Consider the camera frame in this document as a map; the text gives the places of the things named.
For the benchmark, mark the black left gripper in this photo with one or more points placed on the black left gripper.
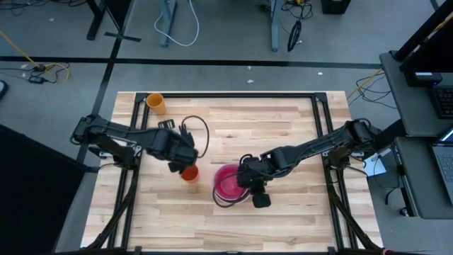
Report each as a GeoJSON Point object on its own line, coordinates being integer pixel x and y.
{"type": "Point", "coordinates": [182, 154]}

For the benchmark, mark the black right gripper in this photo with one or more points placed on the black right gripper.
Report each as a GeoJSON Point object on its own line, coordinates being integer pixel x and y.
{"type": "Point", "coordinates": [252, 173]}

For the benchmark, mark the orange plastic cup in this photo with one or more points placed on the orange plastic cup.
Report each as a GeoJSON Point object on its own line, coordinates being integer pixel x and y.
{"type": "Point", "coordinates": [190, 174]}

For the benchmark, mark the pink plastic bowl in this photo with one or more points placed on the pink plastic bowl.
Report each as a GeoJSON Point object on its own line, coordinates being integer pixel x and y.
{"type": "Point", "coordinates": [226, 184]}

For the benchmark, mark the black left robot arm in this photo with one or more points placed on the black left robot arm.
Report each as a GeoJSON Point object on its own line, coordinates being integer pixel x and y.
{"type": "Point", "coordinates": [120, 136]}

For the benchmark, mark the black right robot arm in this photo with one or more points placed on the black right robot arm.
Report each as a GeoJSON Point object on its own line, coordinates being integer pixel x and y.
{"type": "Point", "coordinates": [318, 141]}

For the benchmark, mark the yellow plastic cup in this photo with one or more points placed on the yellow plastic cup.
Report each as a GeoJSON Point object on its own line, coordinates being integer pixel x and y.
{"type": "Point", "coordinates": [156, 103]}

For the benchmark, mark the white paper sheet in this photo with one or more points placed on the white paper sheet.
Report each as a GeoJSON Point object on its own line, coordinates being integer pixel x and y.
{"type": "Point", "coordinates": [375, 164]}

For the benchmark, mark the grey desk leg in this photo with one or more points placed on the grey desk leg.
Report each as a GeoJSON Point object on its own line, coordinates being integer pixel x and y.
{"type": "Point", "coordinates": [167, 23]}
{"type": "Point", "coordinates": [275, 25]}

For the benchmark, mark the large black panel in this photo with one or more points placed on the large black panel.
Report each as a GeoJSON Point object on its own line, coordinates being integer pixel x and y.
{"type": "Point", "coordinates": [32, 198]}

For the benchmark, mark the black stand leg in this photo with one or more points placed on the black stand leg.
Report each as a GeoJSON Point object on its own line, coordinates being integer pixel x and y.
{"type": "Point", "coordinates": [106, 21]}

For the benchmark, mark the black power adapter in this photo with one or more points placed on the black power adapter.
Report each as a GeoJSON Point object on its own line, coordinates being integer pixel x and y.
{"type": "Point", "coordinates": [36, 79]}

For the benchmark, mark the grey side desk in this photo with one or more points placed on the grey side desk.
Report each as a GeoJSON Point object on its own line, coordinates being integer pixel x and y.
{"type": "Point", "coordinates": [417, 117]}

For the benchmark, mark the black floor box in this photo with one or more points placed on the black floor box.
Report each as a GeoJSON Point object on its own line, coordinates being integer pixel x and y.
{"type": "Point", "coordinates": [335, 6]}

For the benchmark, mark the grey laptop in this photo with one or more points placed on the grey laptop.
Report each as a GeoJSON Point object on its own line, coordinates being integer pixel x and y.
{"type": "Point", "coordinates": [445, 166]}

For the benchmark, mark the black keyboard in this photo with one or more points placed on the black keyboard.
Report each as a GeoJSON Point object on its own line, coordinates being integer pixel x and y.
{"type": "Point", "coordinates": [444, 102]}

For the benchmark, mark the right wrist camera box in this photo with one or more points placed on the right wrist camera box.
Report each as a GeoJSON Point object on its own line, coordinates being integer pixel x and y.
{"type": "Point", "coordinates": [262, 200]}

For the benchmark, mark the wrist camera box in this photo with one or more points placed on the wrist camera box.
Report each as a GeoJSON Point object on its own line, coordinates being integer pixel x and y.
{"type": "Point", "coordinates": [186, 134]}
{"type": "Point", "coordinates": [262, 200]}

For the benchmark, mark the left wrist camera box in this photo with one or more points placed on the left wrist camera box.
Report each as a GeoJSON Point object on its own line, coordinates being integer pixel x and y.
{"type": "Point", "coordinates": [186, 134]}

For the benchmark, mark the black small bracket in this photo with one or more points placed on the black small bracket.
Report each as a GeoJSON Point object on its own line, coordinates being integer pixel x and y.
{"type": "Point", "coordinates": [166, 124]}

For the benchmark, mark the black aluminium table frame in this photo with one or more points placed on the black aluminium table frame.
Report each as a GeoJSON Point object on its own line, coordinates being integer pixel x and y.
{"type": "Point", "coordinates": [327, 141]}

